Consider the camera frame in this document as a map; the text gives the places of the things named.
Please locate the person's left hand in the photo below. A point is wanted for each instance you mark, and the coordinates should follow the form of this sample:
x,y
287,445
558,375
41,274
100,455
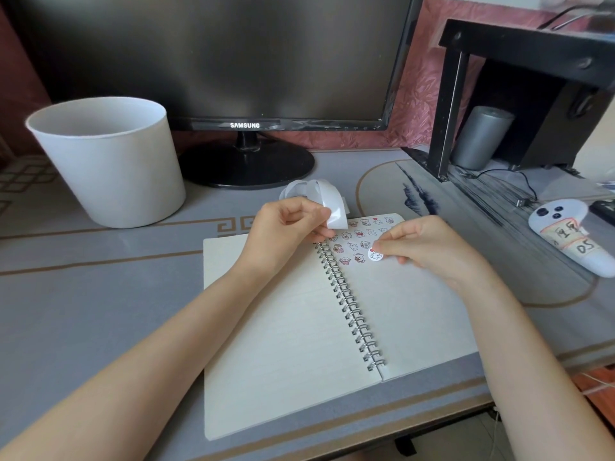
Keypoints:
x,y
274,232

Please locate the person's right hand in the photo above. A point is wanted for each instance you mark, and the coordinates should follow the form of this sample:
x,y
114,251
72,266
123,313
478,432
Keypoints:
x,y
432,249

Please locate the white sticker strip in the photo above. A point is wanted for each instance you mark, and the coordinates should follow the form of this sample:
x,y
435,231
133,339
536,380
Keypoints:
x,y
331,199

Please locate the cream spiral notebook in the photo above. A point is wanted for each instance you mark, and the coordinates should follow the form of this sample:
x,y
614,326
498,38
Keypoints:
x,y
283,340

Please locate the person's left forearm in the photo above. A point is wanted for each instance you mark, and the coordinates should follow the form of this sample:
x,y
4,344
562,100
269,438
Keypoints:
x,y
139,374

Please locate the person's right forearm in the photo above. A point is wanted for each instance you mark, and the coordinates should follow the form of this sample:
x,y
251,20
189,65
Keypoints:
x,y
538,374

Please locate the black plug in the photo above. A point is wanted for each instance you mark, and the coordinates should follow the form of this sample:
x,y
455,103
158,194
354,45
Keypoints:
x,y
521,203

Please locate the grey cylindrical speaker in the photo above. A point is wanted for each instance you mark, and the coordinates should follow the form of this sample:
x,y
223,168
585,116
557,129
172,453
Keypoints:
x,y
483,139

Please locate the white labelled VR controller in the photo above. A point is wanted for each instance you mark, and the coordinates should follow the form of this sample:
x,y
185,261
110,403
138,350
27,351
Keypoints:
x,y
562,230

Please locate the white plastic waste bin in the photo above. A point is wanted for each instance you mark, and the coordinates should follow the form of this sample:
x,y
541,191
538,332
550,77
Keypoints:
x,y
113,175

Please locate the blue striped cloth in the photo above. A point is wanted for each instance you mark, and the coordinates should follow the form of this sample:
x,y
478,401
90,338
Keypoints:
x,y
608,184

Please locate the black computer monitor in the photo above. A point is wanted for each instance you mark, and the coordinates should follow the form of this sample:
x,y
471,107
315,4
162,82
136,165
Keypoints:
x,y
218,52

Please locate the grey patterned desk mat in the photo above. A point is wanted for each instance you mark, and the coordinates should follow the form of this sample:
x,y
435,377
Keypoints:
x,y
96,302

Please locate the orange woven bag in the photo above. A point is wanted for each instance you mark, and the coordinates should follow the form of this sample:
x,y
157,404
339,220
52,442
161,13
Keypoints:
x,y
598,393

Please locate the black shelf frame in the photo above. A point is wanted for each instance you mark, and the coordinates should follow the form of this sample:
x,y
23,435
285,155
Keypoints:
x,y
447,119

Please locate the black desk frame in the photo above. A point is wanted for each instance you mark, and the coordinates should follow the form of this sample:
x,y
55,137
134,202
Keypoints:
x,y
405,446

